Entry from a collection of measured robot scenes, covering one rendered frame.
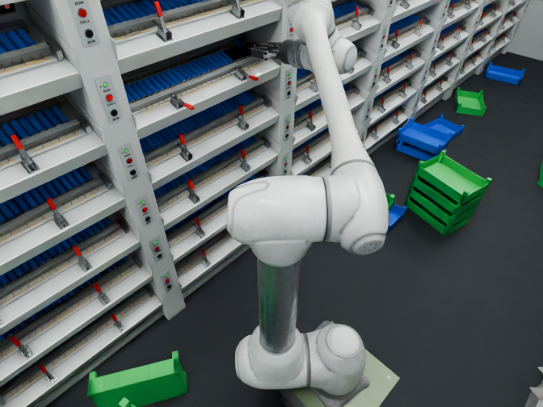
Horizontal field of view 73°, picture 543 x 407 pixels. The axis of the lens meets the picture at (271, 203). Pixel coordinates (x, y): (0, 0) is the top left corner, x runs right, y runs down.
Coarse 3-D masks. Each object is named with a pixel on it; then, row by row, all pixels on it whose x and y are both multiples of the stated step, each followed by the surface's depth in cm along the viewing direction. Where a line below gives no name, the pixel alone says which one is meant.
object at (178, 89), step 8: (232, 64) 126; (240, 64) 128; (248, 64) 131; (216, 72) 122; (224, 72) 124; (192, 80) 117; (200, 80) 118; (208, 80) 121; (176, 88) 114; (184, 88) 115; (200, 88) 118; (152, 96) 109; (160, 96) 110; (168, 96) 113; (136, 104) 106; (144, 104) 108; (152, 104) 110; (144, 112) 107
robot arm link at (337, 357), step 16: (320, 336) 110; (336, 336) 108; (352, 336) 109; (320, 352) 107; (336, 352) 105; (352, 352) 105; (320, 368) 107; (336, 368) 105; (352, 368) 105; (320, 384) 110; (336, 384) 110; (352, 384) 112
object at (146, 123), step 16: (256, 32) 136; (272, 64) 136; (224, 80) 125; (192, 96) 117; (208, 96) 119; (224, 96) 124; (160, 112) 110; (176, 112) 112; (192, 112) 118; (144, 128) 106; (160, 128) 112
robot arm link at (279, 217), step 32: (256, 192) 70; (288, 192) 69; (320, 192) 69; (256, 224) 69; (288, 224) 68; (320, 224) 69; (256, 256) 78; (288, 256) 74; (288, 288) 84; (288, 320) 93; (256, 352) 104; (288, 352) 103; (256, 384) 108; (288, 384) 108
